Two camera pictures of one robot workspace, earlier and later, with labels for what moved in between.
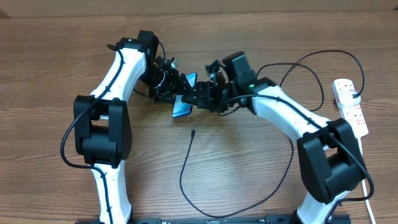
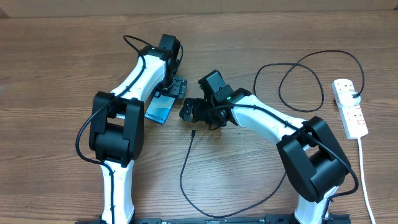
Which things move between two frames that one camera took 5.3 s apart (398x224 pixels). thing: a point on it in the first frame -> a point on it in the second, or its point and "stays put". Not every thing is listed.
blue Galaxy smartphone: (180, 108) -> (159, 108)
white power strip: (352, 113) stays put
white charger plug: (346, 98) stays put
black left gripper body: (163, 84) stays put
